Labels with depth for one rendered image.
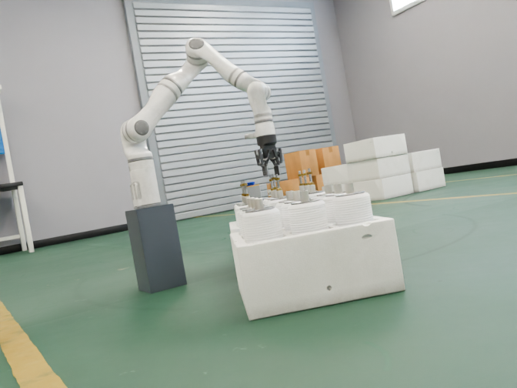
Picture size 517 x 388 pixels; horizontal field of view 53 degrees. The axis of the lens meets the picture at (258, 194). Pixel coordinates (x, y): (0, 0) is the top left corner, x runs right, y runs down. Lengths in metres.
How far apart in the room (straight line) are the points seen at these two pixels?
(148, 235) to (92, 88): 5.42
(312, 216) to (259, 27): 7.19
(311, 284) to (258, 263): 0.14
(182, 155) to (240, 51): 1.87
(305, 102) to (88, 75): 3.35
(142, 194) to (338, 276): 0.89
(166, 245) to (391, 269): 0.89
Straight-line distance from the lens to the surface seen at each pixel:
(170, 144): 7.25
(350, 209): 1.32
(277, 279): 1.26
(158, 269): 1.90
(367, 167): 4.69
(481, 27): 7.54
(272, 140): 1.96
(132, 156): 1.93
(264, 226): 1.27
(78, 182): 6.95
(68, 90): 7.12
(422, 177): 4.94
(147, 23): 7.59
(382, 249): 1.31
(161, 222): 1.90
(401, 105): 8.39
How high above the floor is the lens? 0.32
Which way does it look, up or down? 1 degrees down
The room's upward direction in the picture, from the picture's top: 10 degrees counter-clockwise
